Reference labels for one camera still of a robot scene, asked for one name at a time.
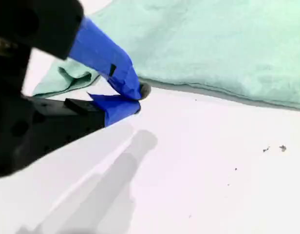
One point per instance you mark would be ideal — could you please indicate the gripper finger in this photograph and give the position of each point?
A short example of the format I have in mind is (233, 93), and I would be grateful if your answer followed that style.
(116, 109)
(103, 48)

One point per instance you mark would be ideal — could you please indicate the pale green t-shirt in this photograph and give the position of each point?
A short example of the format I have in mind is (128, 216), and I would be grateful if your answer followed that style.
(213, 48)

